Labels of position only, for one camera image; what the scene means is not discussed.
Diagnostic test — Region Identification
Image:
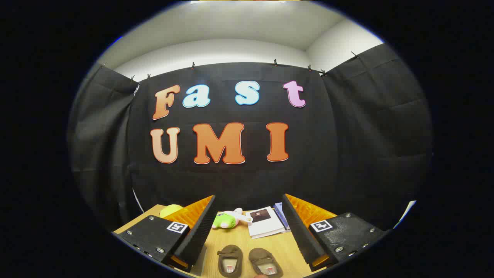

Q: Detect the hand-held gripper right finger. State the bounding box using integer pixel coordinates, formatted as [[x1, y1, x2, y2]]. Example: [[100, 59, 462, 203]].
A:
[[282, 194, 386, 271]]

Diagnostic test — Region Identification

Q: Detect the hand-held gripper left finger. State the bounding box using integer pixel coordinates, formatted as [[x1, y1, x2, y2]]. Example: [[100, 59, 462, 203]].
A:
[[112, 195, 217, 271]]

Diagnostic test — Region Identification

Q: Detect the brown fuzzy shoe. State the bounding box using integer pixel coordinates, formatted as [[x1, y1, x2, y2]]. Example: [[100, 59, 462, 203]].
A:
[[248, 247, 283, 278], [217, 244, 244, 278]]

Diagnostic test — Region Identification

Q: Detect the blue cover book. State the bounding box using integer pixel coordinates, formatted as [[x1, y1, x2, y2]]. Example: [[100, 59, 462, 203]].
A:
[[274, 203, 290, 231]]

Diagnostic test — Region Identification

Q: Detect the green and pink plush toy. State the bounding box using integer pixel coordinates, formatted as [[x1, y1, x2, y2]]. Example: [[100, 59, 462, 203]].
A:
[[211, 208, 253, 230]]

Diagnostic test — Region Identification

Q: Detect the white book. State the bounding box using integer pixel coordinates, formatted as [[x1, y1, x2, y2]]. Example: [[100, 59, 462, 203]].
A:
[[245, 207, 289, 239]]

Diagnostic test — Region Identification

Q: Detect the yellow plush toy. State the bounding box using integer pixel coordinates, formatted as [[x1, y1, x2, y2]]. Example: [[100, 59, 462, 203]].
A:
[[159, 204, 184, 219]]

